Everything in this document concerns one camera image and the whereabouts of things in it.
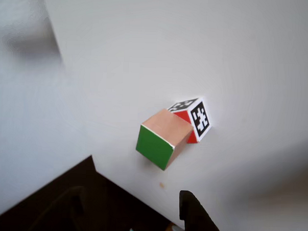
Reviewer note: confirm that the wooden cube with green face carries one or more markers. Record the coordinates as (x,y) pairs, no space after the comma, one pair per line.
(155,146)

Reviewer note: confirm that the red blue cube with markers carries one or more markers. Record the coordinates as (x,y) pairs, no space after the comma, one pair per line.
(201,120)

